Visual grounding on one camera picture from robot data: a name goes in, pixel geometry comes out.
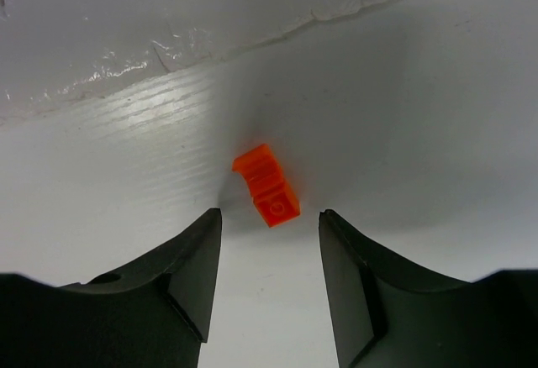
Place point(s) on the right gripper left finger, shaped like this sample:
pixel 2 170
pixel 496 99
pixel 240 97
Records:
pixel 154 311

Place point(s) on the orange double lego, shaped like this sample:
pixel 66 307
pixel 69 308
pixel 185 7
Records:
pixel 271 193

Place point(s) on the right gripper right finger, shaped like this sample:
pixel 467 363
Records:
pixel 388 311

